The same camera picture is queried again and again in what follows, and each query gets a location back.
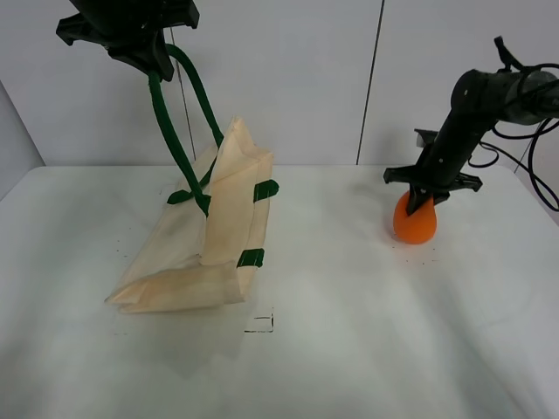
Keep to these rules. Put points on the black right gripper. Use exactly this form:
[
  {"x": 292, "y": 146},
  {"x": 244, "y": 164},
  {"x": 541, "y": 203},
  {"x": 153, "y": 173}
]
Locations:
[{"x": 438, "y": 168}]

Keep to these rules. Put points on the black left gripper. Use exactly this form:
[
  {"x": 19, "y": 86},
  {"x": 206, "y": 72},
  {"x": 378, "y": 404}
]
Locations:
[{"x": 130, "y": 31}]

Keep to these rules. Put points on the orange fruit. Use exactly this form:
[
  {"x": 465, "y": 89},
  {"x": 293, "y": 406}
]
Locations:
[{"x": 417, "y": 228}]

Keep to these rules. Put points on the white linen bag green handles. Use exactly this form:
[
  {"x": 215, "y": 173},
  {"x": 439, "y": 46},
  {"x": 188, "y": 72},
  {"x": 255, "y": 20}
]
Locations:
[{"x": 209, "y": 241}]

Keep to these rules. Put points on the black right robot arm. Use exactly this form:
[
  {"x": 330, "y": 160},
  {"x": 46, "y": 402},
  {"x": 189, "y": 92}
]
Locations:
[{"x": 479, "y": 101}]

